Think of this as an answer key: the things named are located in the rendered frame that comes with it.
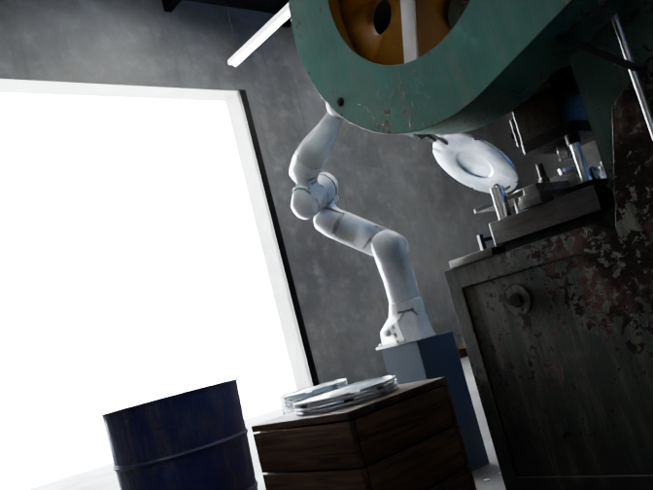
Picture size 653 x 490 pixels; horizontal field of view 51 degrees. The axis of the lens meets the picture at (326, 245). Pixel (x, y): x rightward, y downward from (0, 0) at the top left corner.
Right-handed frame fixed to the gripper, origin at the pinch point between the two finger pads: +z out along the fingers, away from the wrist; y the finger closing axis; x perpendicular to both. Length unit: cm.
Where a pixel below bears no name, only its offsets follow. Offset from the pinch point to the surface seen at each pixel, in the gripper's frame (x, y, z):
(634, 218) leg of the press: -69, -30, 32
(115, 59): 429, 123, -228
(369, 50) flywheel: -33.1, -9.3, -32.4
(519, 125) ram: -33.6, -2.7, 11.7
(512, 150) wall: 629, 413, 207
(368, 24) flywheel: -33.4, -3.5, -36.2
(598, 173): -40, -5, 34
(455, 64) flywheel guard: -62, -19, -15
